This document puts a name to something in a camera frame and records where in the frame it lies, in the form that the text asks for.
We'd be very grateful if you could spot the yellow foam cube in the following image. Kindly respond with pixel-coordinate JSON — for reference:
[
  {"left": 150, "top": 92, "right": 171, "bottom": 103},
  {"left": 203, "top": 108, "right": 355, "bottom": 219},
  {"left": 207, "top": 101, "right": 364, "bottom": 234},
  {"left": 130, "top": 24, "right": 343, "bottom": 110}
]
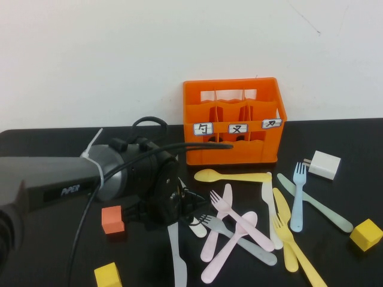
[
  {"left": 93, "top": 262, "right": 123, "bottom": 287},
  {"left": 349, "top": 218, "right": 383, "bottom": 252}
]

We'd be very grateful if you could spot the pink plastic spoon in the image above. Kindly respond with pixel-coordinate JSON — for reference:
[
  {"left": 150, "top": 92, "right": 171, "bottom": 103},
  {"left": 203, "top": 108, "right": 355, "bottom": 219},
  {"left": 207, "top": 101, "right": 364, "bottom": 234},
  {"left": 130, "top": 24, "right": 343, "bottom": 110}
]
[{"left": 200, "top": 211, "right": 258, "bottom": 284}]

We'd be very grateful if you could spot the looped black cable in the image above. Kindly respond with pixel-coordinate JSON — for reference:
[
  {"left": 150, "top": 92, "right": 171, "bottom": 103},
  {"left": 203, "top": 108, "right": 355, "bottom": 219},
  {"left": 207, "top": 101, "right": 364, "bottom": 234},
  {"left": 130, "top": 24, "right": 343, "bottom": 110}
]
[{"left": 131, "top": 116, "right": 169, "bottom": 146}]

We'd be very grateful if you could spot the white plastic knife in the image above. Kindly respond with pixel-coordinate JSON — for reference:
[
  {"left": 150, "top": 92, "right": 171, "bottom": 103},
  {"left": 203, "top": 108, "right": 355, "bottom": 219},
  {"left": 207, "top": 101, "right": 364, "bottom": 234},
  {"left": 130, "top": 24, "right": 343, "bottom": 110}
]
[{"left": 261, "top": 172, "right": 284, "bottom": 251}]

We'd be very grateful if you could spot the pink plastic knife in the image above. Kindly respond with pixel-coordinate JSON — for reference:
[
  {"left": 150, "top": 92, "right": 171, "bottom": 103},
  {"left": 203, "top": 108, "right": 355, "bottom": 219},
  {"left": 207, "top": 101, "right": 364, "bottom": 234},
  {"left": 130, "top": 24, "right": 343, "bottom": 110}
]
[{"left": 199, "top": 183, "right": 233, "bottom": 263}]

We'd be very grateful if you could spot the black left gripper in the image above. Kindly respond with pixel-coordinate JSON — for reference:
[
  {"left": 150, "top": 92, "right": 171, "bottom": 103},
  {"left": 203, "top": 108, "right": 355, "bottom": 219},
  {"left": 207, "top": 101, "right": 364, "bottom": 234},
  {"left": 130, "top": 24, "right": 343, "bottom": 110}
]
[{"left": 145, "top": 170, "right": 209, "bottom": 231}]

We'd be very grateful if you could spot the translucent grey plastic knife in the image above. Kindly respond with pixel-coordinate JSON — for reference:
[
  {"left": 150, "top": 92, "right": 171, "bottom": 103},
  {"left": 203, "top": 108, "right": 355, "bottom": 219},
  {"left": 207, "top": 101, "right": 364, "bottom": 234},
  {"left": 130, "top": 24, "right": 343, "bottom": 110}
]
[{"left": 166, "top": 222, "right": 188, "bottom": 287}]

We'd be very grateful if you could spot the orange foam cube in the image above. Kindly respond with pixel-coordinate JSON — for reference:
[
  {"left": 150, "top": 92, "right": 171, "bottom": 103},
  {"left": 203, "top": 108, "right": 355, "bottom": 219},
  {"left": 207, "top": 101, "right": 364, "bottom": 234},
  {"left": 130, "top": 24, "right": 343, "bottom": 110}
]
[{"left": 101, "top": 205, "right": 126, "bottom": 236}]

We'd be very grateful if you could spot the grey plastic fork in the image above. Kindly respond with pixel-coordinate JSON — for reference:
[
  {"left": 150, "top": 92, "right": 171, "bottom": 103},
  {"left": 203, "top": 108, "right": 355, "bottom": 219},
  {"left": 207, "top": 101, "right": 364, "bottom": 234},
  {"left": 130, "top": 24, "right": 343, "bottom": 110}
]
[{"left": 197, "top": 214, "right": 278, "bottom": 266}]

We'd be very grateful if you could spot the yellow plastic fork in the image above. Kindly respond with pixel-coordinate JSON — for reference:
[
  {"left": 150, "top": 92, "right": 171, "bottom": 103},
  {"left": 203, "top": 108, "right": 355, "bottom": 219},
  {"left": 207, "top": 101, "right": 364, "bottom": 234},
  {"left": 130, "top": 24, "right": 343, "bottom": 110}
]
[{"left": 272, "top": 213, "right": 329, "bottom": 287}]

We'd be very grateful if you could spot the yellow plastic spoon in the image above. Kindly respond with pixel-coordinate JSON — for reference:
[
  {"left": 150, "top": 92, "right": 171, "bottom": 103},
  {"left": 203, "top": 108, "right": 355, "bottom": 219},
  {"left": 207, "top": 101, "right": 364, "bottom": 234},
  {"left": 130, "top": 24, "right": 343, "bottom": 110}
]
[{"left": 193, "top": 169, "right": 272, "bottom": 183}]

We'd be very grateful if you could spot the white usb wall charger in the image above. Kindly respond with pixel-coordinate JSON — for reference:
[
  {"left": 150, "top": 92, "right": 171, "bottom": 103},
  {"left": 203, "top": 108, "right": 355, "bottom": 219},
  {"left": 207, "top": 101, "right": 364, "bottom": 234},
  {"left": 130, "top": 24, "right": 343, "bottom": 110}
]
[{"left": 302, "top": 150, "right": 341, "bottom": 181}]

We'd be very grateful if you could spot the pale green plastic knife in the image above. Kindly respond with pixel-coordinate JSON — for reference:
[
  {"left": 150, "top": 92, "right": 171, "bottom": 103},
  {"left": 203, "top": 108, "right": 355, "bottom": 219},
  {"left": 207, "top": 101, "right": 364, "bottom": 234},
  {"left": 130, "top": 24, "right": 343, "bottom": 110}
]
[{"left": 276, "top": 173, "right": 354, "bottom": 233}]

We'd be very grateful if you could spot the orange plastic cutlery holder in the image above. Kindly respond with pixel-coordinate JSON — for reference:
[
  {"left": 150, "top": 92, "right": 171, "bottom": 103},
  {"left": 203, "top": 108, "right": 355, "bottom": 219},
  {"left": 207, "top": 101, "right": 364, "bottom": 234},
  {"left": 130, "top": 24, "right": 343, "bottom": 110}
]
[{"left": 183, "top": 77, "right": 287, "bottom": 166}]

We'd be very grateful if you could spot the pink plastic fork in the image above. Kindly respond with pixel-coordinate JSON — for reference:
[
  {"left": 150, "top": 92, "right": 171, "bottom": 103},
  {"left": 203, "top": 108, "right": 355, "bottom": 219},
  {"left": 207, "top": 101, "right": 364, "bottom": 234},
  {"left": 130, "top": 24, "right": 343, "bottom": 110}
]
[{"left": 209, "top": 190, "right": 275, "bottom": 252}]

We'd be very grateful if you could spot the long black cable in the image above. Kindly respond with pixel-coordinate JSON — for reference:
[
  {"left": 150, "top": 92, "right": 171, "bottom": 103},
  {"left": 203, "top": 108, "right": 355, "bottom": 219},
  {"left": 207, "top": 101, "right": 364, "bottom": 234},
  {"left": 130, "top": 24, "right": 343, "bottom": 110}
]
[{"left": 64, "top": 142, "right": 235, "bottom": 287}]

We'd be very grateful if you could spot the yellow plastic knife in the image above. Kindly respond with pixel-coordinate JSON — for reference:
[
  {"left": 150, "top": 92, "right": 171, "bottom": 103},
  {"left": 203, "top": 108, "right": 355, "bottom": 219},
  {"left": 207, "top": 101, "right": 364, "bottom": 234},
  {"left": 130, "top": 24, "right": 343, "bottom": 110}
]
[{"left": 272, "top": 187, "right": 299, "bottom": 273}]

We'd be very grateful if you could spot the light blue plastic fork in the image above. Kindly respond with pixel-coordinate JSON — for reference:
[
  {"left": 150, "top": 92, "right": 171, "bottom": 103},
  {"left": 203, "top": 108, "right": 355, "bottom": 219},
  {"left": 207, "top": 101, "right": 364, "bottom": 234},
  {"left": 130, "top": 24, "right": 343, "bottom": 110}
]
[{"left": 289, "top": 161, "right": 308, "bottom": 233}]

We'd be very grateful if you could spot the white zip tie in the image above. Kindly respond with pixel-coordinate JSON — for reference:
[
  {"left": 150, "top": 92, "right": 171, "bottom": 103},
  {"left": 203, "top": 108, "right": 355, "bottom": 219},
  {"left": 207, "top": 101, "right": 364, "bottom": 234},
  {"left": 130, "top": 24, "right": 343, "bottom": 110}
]
[{"left": 80, "top": 127, "right": 105, "bottom": 192}]

